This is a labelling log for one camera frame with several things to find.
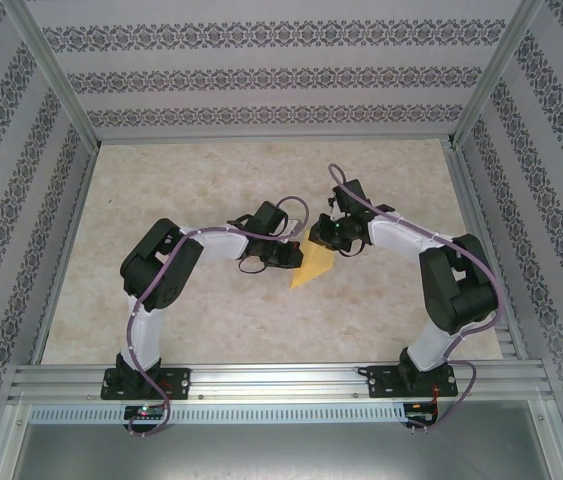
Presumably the left aluminium frame post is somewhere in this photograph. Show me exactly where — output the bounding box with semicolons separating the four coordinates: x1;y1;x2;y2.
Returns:
8;0;101;149

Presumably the right aluminium frame post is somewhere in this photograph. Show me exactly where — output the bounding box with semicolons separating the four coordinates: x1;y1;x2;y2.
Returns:
448;0;545;149

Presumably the yellow square paper sheet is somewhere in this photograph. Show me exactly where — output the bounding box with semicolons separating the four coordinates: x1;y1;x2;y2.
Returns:
288;227;336;290

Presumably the slotted grey cable duct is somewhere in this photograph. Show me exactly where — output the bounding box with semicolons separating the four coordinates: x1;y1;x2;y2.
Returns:
28;402;407;424

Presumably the aluminium frame post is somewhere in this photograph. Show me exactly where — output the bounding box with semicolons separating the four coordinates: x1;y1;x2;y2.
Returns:
448;0;545;149
8;0;101;149

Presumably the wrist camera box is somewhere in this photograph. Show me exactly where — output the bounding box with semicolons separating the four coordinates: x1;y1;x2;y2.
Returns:
253;201;311;237
327;178;368;214

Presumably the right aluminium side rail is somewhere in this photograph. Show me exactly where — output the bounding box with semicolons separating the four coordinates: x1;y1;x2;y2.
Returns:
443;142;530;361

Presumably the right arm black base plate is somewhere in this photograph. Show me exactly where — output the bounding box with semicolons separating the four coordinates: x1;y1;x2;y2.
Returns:
366;363;460;400

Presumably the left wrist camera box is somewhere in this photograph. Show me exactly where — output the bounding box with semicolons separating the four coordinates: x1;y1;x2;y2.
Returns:
253;201;311;237

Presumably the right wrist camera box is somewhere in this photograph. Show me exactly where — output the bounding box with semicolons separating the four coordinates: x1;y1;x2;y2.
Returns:
327;178;368;214

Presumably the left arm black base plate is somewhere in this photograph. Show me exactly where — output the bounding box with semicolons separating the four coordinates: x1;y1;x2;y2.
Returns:
102;367;192;401

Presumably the grey sheet metal tray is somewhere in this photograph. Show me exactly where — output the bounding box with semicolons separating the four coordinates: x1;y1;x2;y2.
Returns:
3;422;563;480

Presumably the aluminium mounting rail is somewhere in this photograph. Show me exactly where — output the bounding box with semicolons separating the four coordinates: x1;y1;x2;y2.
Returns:
8;363;555;404

